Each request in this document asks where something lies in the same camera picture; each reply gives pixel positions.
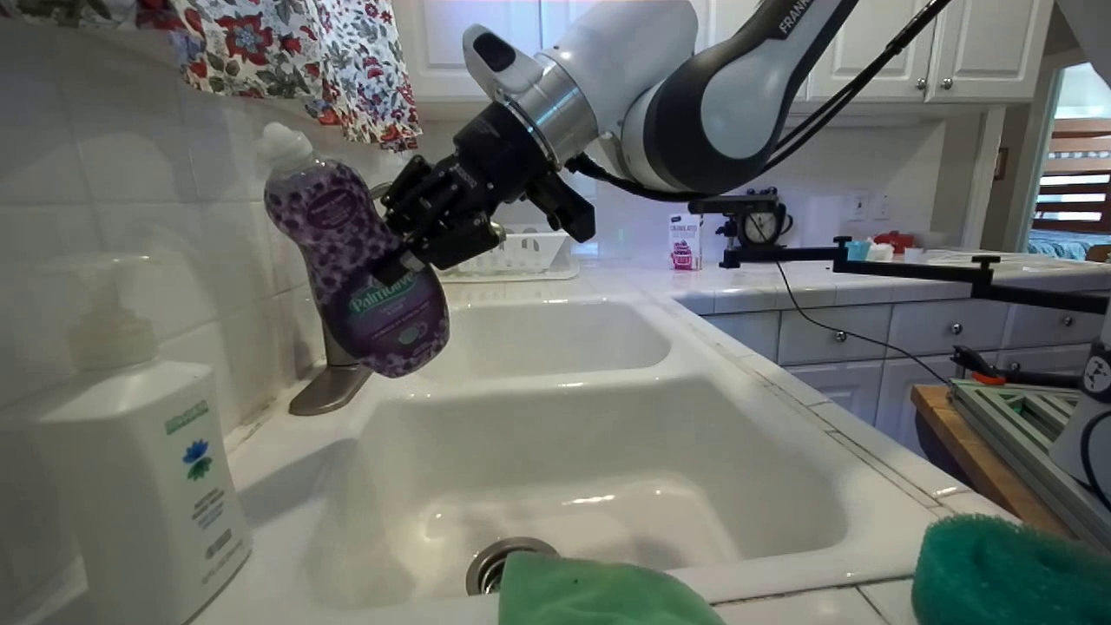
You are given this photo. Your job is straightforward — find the white upper cabinets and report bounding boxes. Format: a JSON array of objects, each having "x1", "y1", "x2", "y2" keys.
[{"x1": 394, "y1": 0, "x2": 1054, "y2": 113}]

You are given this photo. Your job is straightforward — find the green round sponge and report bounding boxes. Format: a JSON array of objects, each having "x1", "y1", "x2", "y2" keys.
[{"x1": 910, "y1": 512, "x2": 1111, "y2": 625}]

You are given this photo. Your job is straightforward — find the white soap pump dispenser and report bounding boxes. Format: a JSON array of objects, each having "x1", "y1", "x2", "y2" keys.
[{"x1": 30, "y1": 247, "x2": 255, "y2": 625}]

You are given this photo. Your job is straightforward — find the thin black camera cable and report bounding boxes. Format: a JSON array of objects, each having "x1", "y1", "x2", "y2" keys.
[{"x1": 769, "y1": 259, "x2": 969, "y2": 391}]

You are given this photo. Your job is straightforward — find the purple floral soap bottle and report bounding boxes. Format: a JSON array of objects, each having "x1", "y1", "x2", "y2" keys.
[{"x1": 253, "y1": 120, "x2": 451, "y2": 381}]

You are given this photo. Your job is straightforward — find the white double basin sink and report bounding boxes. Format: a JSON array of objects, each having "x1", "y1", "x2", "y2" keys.
[{"x1": 187, "y1": 292, "x2": 986, "y2": 621}]

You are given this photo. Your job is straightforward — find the white wall outlet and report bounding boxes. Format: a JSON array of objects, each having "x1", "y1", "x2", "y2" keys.
[{"x1": 840, "y1": 190, "x2": 876, "y2": 237}]

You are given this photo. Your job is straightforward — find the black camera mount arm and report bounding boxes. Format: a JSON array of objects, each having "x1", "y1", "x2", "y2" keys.
[{"x1": 714, "y1": 237, "x2": 1111, "y2": 320}]

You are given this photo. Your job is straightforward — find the white drawer cabinets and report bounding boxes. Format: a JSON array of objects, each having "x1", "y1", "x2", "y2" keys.
[{"x1": 690, "y1": 299, "x2": 1111, "y2": 462}]

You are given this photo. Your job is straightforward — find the pink bottle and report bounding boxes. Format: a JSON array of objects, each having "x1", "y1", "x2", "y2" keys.
[{"x1": 667, "y1": 212, "x2": 709, "y2": 279}]

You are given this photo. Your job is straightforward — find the green scrubbing cloth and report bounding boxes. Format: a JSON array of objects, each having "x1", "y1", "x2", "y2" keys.
[{"x1": 496, "y1": 550, "x2": 727, "y2": 625}]

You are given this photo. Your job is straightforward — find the white dish rack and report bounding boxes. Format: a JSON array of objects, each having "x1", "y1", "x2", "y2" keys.
[{"x1": 444, "y1": 227, "x2": 581, "y2": 285}]

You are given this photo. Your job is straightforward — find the wooden board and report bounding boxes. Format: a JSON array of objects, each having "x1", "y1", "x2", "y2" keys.
[{"x1": 910, "y1": 381, "x2": 1071, "y2": 543}]

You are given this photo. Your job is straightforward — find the small red object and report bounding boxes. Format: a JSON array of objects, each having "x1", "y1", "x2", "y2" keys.
[{"x1": 872, "y1": 227, "x2": 925, "y2": 260}]

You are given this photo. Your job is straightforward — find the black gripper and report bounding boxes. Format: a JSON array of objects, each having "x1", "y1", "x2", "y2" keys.
[{"x1": 379, "y1": 101, "x2": 556, "y2": 274}]

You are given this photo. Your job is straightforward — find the black stereo camera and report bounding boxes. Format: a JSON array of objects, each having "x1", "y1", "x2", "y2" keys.
[{"x1": 688, "y1": 185, "x2": 798, "y2": 253}]

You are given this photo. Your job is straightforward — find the metal sink drain strainer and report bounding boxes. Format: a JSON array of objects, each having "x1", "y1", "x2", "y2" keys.
[{"x1": 460, "y1": 532, "x2": 562, "y2": 602}]

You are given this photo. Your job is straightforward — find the floral curtain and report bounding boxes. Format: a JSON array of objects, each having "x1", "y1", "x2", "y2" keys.
[{"x1": 0, "y1": 0, "x2": 425, "y2": 156}]

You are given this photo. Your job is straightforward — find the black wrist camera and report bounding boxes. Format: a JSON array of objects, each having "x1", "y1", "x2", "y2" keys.
[{"x1": 521, "y1": 172, "x2": 600, "y2": 247}]

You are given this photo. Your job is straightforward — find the black red clamp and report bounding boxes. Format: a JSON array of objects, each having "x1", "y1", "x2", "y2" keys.
[{"x1": 949, "y1": 343, "x2": 1091, "y2": 394}]

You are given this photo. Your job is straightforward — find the metal base plate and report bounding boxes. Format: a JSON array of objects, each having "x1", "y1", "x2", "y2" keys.
[{"x1": 949, "y1": 377, "x2": 1111, "y2": 550}]

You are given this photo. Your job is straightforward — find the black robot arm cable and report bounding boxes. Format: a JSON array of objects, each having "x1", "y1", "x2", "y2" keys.
[{"x1": 562, "y1": 0, "x2": 954, "y2": 201}]

